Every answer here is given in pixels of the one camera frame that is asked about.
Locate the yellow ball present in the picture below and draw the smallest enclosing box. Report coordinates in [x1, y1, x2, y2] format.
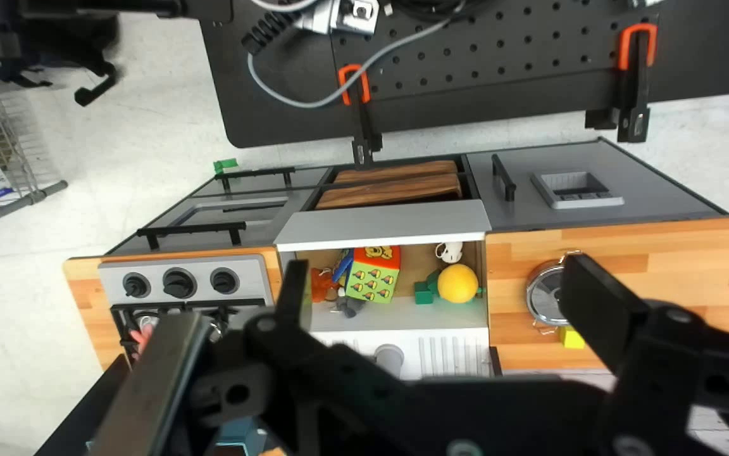
[434, 261, 480, 307]

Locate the orange handled black clamp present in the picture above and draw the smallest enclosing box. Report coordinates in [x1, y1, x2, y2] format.
[336, 62, 384, 167]
[584, 20, 663, 144]

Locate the white toy figure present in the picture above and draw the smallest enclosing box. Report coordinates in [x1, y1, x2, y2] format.
[434, 242, 466, 266]

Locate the orange plastic toy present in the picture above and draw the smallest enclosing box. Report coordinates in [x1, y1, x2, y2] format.
[308, 263, 342, 307]

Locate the metal wire rack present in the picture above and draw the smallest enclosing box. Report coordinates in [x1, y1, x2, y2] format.
[0, 84, 70, 235]

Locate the black pegboard table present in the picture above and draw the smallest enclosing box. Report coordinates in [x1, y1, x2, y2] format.
[198, 0, 729, 149]

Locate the white camera bracket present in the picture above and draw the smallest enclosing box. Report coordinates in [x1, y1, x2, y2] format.
[290, 0, 384, 36]

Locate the grey toy piece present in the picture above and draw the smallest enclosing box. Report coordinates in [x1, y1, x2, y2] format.
[336, 288, 367, 319]

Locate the blue toy piece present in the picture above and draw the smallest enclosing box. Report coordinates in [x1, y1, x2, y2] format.
[331, 250, 356, 286]

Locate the green toy piece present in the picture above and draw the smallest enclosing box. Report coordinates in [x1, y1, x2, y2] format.
[413, 277, 442, 307]

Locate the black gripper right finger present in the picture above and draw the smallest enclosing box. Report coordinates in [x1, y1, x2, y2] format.
[562, 250, 729, 456]

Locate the black cabinet handle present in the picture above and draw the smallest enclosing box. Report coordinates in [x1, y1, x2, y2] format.
[491, 152, 519, 205]
[134, 220, 251, 253]
[215, 166, 298, 193]

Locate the colourful puzzle cube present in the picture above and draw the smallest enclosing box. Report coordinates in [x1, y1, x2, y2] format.
[345, 245, 405, 310]

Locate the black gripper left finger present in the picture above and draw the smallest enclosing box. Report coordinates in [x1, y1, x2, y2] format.
[83, 255, 434, 456]

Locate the black stand base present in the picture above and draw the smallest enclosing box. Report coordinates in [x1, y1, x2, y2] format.
[0, 0, 121, 109]

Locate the grey toy faucet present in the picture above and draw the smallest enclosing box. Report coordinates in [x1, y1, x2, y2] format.
[370, 340, 410, 380]

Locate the white toy sink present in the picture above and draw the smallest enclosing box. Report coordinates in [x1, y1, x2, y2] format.
[274, 200, 496, 383]

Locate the grey cable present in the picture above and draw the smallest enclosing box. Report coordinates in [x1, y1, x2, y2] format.
[246, 15, 450, 111]

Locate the round metal dish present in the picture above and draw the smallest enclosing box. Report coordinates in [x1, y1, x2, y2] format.
[523, 255, 574, 326]

